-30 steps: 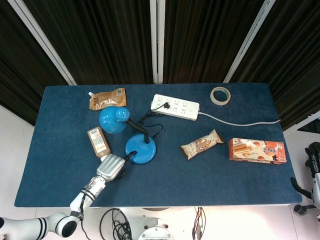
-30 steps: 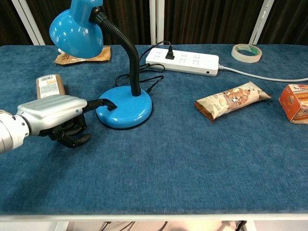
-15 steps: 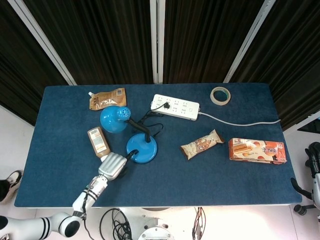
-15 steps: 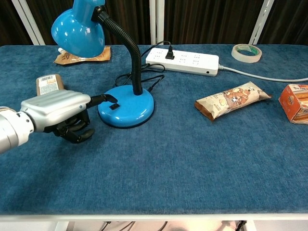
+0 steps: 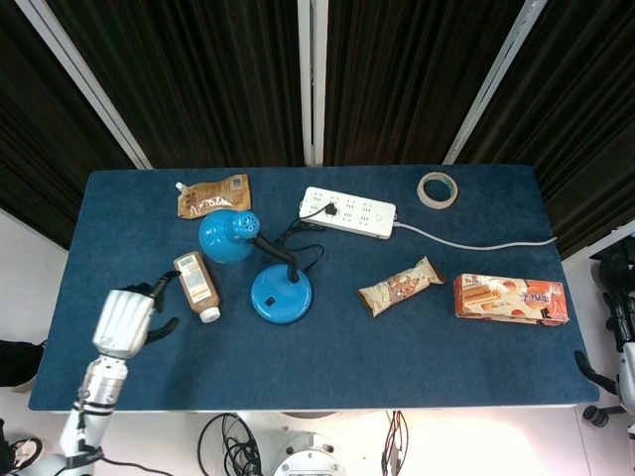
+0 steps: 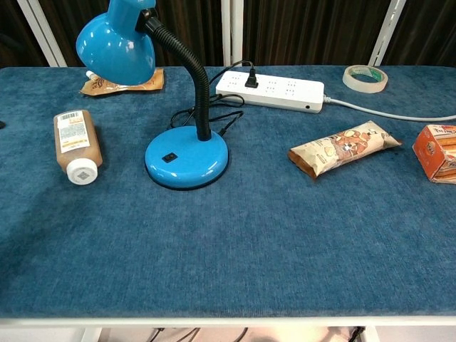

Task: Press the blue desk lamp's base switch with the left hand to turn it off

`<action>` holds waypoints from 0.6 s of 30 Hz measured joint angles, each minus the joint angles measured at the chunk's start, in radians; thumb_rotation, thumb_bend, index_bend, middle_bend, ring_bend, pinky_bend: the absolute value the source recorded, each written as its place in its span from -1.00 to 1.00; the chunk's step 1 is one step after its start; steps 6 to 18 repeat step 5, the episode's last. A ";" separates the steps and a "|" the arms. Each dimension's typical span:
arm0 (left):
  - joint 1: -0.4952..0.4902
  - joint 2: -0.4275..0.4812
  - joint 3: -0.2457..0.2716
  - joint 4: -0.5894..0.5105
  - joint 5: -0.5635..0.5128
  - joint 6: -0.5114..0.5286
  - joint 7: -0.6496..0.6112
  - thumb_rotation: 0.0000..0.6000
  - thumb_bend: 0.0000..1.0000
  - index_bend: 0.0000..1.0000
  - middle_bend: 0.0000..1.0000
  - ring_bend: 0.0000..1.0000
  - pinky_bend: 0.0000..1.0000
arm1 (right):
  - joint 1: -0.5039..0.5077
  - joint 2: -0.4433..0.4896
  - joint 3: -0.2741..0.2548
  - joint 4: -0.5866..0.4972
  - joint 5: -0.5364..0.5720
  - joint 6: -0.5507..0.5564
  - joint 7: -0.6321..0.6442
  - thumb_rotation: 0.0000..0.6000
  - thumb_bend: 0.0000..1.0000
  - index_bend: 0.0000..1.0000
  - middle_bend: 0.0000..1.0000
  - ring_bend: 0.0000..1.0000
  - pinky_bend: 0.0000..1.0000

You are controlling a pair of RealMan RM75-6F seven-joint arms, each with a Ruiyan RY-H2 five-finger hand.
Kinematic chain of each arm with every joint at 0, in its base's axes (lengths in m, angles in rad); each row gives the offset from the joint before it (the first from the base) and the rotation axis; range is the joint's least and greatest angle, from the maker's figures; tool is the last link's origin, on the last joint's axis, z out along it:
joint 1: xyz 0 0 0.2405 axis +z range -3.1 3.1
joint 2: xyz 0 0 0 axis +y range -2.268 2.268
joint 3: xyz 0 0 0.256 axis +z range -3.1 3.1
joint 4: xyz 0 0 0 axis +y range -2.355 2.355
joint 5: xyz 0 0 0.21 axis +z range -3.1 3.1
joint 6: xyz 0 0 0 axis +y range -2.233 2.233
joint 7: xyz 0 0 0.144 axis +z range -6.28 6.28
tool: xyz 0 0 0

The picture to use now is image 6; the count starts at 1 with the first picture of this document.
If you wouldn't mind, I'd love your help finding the blue gooseneck desk lamp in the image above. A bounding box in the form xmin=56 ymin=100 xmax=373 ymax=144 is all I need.
xmin=75 ymin=0 xmax=230 ymax=191

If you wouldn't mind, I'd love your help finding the white slanted frame post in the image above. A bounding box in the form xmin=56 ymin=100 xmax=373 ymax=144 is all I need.
xmin=368 ymin=0 xmax=408 ymax=67
xmin=16 ymin=0 xmax=68 ymax=68

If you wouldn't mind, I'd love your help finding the blue velvet table cloth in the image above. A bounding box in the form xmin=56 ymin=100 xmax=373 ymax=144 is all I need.
xmin=0 ymin=66 xmax=456 ymax=318

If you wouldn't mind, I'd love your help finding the brown sauce bottle white cap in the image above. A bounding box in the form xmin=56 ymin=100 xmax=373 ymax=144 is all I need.
xmin=53 ymin=109 xmax=104 ymax=185

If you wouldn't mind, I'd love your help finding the beige masking tape roll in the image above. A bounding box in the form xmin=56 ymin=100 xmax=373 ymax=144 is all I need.
xmin=342 ymin=65 xmax=389 ymax=95

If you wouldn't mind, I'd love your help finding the dark brown curtain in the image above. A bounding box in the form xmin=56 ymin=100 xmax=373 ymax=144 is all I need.
xmin=0 ymin=0 xmax=456 ymax=68

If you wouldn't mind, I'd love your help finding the white power strip cable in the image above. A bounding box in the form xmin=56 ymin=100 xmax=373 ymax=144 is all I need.
xmin=322 ymin=94 xmax=456 ymax=123

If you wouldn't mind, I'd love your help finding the orange carton box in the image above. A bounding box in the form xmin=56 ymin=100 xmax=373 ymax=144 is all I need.
xmin=412 ymin=123 xmax=456 ymax=185

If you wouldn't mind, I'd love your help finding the brown spout pouch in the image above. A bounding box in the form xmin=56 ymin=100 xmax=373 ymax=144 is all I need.
xmin=78 ymin=68 xmax=165 ymax=96

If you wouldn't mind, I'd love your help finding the white power strip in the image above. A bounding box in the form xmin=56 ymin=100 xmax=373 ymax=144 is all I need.
xmin=215 ymin=70 xmax=326 ymax=114

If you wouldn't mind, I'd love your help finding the black power plug with cable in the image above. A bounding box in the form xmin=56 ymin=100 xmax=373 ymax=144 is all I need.
xmin=169 ymin=60 xmax=259 ymax=138

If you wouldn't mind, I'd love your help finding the white upright frame post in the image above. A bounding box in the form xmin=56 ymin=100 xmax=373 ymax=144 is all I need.
xmin=220 ymin=0 xmax=245 ymax=67

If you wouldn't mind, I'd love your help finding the beige snack bar packet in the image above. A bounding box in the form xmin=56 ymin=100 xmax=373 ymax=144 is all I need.
xmin=287 ymin=120 xmax=404 ymax=180

